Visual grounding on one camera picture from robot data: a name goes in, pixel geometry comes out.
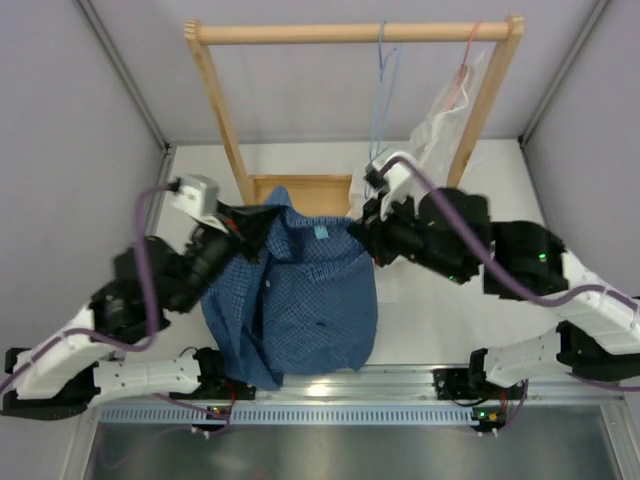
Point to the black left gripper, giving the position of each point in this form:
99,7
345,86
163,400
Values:
251,223

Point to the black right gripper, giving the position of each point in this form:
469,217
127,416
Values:
376,232

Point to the blue checked shirt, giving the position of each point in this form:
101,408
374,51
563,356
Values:
309,307

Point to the blue wire hanger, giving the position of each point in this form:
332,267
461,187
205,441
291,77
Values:
388,63

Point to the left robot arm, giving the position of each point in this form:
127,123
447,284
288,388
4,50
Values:
72,371

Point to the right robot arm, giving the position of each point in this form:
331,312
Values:
450,232

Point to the white shirt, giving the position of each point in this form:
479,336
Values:
435,140

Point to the wooden clothes rack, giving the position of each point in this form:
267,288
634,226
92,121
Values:
328,193

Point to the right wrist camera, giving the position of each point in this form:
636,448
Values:
390,175

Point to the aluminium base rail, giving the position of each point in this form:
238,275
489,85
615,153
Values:
410,384

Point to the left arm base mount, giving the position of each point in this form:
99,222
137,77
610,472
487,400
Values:
215,384

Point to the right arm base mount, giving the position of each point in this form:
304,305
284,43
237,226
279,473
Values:
460,385

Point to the pink wire hanger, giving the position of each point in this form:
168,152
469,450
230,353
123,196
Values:
463,67

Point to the grey slotted cable duct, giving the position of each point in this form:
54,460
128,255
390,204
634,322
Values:
303,415

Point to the aluminium frame post right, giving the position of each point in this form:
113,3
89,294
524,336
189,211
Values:
597,10

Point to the aluminium frame post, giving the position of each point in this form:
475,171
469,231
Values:
597,10
104,39

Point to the aluminium frame post left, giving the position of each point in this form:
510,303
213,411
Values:
104,39

